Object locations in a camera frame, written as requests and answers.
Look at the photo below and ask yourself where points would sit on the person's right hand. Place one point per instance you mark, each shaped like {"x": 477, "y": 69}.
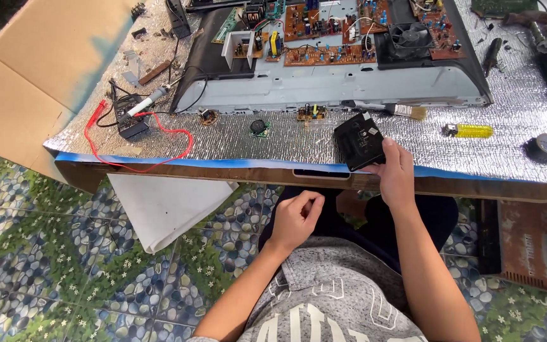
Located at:
{"x": 397, "y": 178}

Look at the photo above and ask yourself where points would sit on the long brown circuit board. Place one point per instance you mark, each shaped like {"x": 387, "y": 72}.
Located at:
{"x": 325, "y": 56}

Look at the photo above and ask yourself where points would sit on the red probe lead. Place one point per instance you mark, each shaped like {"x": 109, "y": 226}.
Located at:
{"x": 174, "y": 152}

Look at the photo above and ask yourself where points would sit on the narrow green circuit board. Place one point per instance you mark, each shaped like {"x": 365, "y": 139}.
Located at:
{"x": 226, "y": 26}

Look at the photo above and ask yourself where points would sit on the square brown circuit board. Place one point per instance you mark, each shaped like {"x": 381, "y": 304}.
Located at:
{"x": 299, "y": 23}

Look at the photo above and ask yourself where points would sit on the small yellow component board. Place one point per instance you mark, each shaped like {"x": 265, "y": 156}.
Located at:
{"x": 310, "y": 113}

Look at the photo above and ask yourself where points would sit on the white hanging sheet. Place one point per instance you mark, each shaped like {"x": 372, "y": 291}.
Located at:
{"x": 169, "y": 209}

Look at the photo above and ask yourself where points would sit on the black multimeter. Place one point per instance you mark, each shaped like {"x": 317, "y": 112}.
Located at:
{"x": 131, "y": 124}

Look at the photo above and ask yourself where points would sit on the opened television chassis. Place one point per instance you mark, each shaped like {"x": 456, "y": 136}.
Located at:
{"x": 302, "y": 88}

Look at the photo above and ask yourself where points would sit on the person's grey printed shirt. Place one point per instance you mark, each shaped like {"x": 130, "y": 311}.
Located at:
{"x": 330, "y": 294}

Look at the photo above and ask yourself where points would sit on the black plastic adapter box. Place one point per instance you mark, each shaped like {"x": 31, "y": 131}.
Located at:
{"x": 356, "y": 140}

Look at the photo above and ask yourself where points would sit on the white plastic shield box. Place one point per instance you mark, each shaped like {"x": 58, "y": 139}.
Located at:
{"x": 235, "y": 47}

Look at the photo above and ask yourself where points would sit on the brown cardboard sheet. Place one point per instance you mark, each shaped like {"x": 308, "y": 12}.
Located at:
{"x": 31, "y": 80}

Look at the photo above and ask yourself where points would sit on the person's left hand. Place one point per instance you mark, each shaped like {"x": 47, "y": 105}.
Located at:
{"x": 290, "y": 223}

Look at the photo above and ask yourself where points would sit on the grey tape roll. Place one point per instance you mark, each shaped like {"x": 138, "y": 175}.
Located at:
{"x": 546, "y": 148}

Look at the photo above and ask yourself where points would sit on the black cooling fan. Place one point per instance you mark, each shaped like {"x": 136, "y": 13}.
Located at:
{"x": 409, "y": 40}

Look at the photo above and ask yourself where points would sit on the silver foil insulation mat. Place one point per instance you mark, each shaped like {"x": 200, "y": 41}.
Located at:
{"x": 444, "y": 152}

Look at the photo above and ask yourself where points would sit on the rusty metal panel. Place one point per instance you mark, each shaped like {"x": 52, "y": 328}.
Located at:
{"x": 527, "y": 242}

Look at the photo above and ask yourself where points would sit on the dark green circuit board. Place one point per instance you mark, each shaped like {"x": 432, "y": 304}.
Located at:
{"x": 501, "y": 7}

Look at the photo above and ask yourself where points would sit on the brown circuit board with capacitors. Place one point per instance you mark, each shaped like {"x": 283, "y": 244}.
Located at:
{"x": 439, "y": 28}

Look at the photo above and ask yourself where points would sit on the person's dark trousers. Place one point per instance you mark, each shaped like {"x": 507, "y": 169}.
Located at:
{"x": 382, "y": 232}

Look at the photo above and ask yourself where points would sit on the brown wooden strip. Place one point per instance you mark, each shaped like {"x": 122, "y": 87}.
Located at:
{"x": 155, "y": 72}

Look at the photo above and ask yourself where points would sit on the white soldering iron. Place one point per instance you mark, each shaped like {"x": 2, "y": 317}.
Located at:
{"x": 145, "y": 103}

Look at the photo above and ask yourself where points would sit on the yellow transformer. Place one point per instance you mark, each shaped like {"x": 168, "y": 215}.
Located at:
{"x": 275, "y": 45}

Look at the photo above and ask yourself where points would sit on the black screwdriver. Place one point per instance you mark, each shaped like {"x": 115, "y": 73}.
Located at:
{"x": 493, "y": 56}

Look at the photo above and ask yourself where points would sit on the yellow lighter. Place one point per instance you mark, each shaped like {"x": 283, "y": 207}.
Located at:
{"x": 470, "y": 131}

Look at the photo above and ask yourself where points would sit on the small copper coil part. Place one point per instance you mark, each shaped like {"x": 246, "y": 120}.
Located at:
{"x": 207, "y": 117}

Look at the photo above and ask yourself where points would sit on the small green buzzer board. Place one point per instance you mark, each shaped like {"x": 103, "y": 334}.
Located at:
{"x": 258, "y": 127}

